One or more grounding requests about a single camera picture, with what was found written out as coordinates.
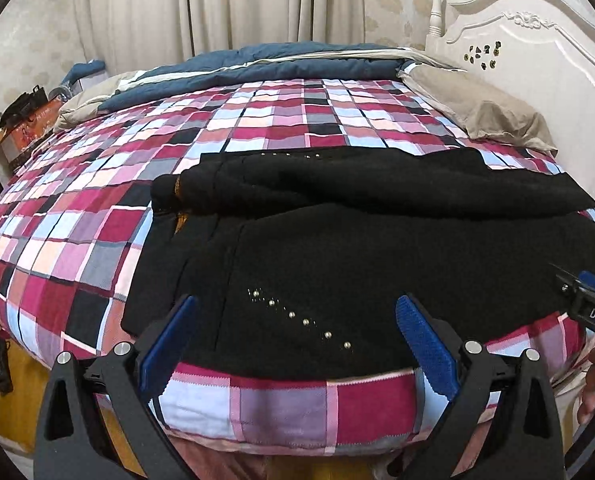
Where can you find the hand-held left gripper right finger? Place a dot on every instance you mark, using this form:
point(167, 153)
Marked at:
point(427, 350)

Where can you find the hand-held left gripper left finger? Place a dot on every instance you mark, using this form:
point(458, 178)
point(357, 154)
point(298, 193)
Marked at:
point(170, 350)

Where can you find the black pants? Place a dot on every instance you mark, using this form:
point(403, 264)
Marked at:
point(357, 240)

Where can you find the red pink checkered bedspread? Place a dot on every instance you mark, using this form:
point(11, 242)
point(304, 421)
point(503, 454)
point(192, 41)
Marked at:
point(102, 210)

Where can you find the beige pillow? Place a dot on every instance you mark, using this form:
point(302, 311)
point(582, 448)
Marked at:
point(85, 102)
point(482, 110)

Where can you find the white headboard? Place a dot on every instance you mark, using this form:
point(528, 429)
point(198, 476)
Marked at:
point(552, 50)

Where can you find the dark headboard stickers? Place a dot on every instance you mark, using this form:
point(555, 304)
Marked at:
point(483, 56)

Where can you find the orange box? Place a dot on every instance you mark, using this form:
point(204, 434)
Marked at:
point(27, 135)

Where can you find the blue cloth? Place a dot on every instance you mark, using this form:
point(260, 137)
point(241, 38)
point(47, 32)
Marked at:
point(85, 72)

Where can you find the blue quilt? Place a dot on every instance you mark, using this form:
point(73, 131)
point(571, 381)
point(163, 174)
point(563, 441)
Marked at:
point(277, 67)

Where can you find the cream curtain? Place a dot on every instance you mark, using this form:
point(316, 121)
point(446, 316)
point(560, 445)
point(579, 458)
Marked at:
point(217, 10)

